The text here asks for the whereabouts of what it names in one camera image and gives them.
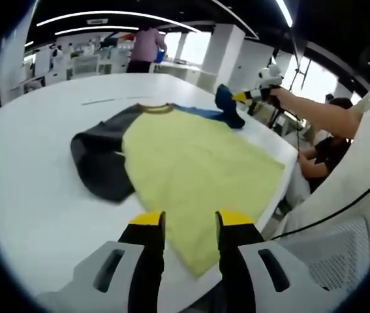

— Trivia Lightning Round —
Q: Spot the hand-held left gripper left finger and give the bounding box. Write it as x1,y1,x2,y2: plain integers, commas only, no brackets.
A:
37,211,167,313

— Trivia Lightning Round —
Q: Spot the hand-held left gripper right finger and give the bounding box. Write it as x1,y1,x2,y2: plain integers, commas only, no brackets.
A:
215,209,331,313

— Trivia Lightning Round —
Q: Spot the yellow blue black garment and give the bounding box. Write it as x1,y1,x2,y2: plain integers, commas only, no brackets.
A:
70,83,286,278

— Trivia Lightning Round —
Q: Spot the template line marking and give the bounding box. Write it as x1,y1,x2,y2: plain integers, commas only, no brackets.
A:
82,95,155,106

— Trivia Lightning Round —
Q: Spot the person's right hand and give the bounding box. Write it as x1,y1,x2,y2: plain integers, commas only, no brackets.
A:
268,87,292,109

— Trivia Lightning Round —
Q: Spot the white square pillar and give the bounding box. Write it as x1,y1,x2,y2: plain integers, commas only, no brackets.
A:
0,19,39,108
200,24,246,95

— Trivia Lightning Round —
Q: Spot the curved ceiling light strip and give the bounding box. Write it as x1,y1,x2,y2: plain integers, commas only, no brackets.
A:
55,25,140,35
36,10,202,33
274,0,294,27

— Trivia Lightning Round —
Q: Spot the white counter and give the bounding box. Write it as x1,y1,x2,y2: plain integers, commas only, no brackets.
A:
151,61,218,89

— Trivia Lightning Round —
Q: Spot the person's white printed shirt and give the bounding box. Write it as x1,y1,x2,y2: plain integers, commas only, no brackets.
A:
308,74,370,229

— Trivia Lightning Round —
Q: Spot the white shelf cart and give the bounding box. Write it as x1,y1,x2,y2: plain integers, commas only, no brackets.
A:
70,55,100,79

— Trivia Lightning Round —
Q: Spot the black cable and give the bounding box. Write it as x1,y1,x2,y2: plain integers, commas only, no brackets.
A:
271,161,370,239
280,106,303,155

